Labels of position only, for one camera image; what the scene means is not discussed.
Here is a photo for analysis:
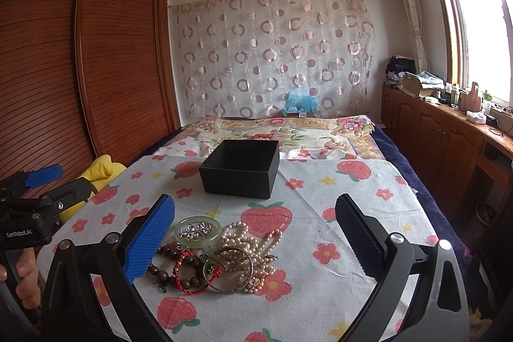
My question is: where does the window with wooden frame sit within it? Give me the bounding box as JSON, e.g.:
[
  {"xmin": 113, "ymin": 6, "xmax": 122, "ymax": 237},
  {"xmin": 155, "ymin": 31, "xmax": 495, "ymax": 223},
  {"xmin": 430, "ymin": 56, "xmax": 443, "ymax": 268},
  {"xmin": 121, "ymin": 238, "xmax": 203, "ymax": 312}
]
[{"xmin": 441, "ymin": 0, "xmax": 512, "ymax": 106}]

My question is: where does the wooden sliding wardrobe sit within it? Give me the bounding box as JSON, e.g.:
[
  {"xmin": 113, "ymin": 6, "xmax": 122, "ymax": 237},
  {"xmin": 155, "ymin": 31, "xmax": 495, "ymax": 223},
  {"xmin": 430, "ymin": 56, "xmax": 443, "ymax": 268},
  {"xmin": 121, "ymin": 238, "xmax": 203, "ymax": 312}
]
[{"xmin": 1, "ymin": 0, "xmax": 179, "ymax": 181}]

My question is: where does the person's left hand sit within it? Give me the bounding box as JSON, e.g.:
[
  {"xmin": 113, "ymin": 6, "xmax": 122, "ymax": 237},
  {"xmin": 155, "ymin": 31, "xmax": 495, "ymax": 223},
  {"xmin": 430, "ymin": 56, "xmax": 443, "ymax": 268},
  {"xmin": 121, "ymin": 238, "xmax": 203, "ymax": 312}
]
[{"xmin": 15, "ymin": 247, "xmax": 41, "ymax": 310}]

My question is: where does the cardboard box on cabinet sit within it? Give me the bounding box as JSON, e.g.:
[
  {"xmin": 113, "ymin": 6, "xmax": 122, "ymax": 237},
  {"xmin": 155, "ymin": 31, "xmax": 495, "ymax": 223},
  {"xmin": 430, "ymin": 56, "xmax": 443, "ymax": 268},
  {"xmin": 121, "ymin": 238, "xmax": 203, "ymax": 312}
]
[{"xmin": 402, "ymin": 73, "xmax": 442, "ymax": 97}]

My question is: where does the tied side curtain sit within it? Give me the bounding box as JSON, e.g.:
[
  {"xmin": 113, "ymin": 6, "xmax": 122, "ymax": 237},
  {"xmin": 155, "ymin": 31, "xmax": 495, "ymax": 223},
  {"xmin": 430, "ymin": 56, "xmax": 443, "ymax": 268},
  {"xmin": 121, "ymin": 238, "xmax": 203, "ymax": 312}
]
[{"xmin": 402, "ymin": 0, "xmax": 430, "ymax": 73}]

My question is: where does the pink bottle on cabinet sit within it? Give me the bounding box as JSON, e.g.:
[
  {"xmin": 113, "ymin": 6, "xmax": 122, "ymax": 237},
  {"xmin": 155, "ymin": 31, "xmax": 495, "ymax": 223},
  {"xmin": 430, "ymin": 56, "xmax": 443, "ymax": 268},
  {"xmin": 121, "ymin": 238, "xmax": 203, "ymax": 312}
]
[{"xmin": 467, "ymin": 81, "xmax": 482, "ymax": 112}]

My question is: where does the dark wooden bead bracelet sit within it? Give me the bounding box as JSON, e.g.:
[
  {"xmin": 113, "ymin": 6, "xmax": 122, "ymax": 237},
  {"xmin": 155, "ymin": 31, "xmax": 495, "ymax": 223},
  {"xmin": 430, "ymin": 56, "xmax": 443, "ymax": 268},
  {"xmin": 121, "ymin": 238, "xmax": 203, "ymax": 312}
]
[{"xmin": 146, "ymin": 240, "xmax": 210, "ymax": 293}]

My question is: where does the strawberry print white cloth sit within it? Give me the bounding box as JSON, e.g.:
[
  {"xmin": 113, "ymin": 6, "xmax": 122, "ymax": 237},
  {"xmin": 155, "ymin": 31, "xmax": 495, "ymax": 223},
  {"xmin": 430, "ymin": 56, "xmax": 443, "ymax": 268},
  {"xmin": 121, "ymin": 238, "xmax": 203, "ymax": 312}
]
[{"xmin": 53, "ymin": 155, "xmax": 438, "ymax": 341}]

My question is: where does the pink circle patterned curtain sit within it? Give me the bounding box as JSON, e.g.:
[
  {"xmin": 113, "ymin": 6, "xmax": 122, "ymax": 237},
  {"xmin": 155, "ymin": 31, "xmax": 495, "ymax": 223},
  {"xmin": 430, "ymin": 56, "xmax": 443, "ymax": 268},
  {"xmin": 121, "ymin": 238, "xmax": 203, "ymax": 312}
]
[{"xmin": 170, "ymin": 0, "xmax": 375, "ymax": 120}]

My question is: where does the silver crystal hair clip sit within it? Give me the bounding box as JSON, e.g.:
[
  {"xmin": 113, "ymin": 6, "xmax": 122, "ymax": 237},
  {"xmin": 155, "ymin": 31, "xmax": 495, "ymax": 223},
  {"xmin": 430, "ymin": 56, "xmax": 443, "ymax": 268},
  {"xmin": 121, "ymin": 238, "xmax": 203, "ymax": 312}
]
[{"xmin": 179, "ymin": 221, "xmax": 212, "ymax": 240}]

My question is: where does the white pearl necklace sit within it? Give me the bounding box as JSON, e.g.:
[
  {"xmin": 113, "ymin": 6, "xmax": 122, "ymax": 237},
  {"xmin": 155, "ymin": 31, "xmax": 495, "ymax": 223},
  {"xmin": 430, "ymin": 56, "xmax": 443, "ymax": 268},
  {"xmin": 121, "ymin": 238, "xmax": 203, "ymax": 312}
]
[{"xmin": 219, "ymin": 220, "xmax": 284, "ymax": 295}]

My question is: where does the floral bed quilt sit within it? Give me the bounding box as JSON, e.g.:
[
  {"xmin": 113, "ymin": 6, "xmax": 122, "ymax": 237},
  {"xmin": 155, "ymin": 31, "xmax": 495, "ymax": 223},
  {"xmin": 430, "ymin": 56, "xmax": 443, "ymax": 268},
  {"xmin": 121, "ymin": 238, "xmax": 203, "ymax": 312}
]
[{"xmin": 154, "ymin": 115, "xmax": 383, "ymax": 162}]

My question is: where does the red rope bracelet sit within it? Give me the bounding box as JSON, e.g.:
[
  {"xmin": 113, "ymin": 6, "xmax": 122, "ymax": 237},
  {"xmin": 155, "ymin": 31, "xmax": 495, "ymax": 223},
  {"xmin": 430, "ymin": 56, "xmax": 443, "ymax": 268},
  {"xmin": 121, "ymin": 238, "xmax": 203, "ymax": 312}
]
[{"xmin": 171, "ymin": 251, "xmax": 223, "ymax": 295}]

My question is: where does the black bag on cabinet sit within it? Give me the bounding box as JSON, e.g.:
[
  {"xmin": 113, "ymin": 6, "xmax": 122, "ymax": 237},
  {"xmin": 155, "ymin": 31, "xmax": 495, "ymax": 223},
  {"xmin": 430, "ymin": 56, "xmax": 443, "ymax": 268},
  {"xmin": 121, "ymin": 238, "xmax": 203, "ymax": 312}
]
[{"xmin": 385, "ymin": 55, "xmax": 416, "ymax": 83}]

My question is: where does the black jewelry box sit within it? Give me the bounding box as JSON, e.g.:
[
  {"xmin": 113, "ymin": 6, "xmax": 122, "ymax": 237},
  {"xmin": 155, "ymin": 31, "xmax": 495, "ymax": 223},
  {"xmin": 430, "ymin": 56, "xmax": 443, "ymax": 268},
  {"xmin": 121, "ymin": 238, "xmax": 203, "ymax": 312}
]
[{"xmin": 199, "ymin": 140, "xmax": 280, "ymax": 200}]

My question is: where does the yellow plush toy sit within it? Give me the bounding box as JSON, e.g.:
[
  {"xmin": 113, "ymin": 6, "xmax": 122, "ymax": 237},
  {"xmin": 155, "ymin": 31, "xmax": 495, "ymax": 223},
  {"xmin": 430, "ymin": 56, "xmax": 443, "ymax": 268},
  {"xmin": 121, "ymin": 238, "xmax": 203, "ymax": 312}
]
[{"xmin": 58, "ymin": 154, "xmax": 126, "ymax": 224}]

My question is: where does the long wooden cabinet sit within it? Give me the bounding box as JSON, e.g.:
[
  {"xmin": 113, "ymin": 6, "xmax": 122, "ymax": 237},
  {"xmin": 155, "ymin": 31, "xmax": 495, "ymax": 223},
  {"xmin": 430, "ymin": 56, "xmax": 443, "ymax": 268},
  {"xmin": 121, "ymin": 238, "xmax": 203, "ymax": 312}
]
[{"xmin": 381, "ymin": 86, "xmax": 512, "ymax": 254}]

